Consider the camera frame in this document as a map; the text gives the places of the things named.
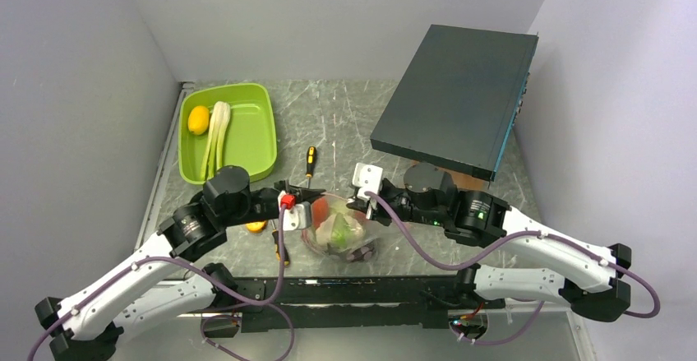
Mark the green cabbage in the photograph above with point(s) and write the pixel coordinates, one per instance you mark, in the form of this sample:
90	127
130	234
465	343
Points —
341	233

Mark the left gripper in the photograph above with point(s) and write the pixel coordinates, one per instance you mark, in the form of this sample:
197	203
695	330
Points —
299	192

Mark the aluminium frame rail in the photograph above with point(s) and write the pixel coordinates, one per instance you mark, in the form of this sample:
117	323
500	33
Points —
165	165

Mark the clear zip top bag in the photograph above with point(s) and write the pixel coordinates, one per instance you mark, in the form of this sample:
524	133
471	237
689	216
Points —
338	205

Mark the orange carrot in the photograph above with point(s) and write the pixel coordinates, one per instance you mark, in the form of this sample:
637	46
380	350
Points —
320	211

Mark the white cauliflower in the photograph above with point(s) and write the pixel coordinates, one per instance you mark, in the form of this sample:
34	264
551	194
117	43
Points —
323	232

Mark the yellow lemon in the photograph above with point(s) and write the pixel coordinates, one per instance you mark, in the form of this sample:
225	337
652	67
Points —
198	120

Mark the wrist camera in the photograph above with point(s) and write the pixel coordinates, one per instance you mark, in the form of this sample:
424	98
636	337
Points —
297	214
368	178

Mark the black yellow screwdriver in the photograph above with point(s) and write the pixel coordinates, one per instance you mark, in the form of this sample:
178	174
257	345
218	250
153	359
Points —
310	162
281	251

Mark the celery stalk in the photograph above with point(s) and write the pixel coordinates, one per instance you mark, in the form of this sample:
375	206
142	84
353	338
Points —
213	156

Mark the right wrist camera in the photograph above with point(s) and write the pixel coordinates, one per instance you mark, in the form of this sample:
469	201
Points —
368	178

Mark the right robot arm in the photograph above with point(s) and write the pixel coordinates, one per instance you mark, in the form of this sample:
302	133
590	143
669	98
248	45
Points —
585	277

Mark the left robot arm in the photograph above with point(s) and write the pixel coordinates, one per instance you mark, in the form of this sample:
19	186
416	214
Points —
160	280

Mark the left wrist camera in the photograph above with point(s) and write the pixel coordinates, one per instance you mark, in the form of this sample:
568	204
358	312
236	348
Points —
297	214

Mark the orange tape measure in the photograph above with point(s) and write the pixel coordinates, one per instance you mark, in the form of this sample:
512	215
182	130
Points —
256	227

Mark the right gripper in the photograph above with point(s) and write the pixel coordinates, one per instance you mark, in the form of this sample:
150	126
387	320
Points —
374	210

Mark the green plastic tray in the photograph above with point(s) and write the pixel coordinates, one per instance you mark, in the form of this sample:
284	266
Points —
250	140

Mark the wooden block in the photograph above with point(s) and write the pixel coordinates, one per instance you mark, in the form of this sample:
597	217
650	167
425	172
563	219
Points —
468	179

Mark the dark red onion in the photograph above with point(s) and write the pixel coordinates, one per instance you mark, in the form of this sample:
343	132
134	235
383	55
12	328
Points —
362	253

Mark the dark grey box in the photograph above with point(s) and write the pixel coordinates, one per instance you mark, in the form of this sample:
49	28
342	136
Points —
456	104

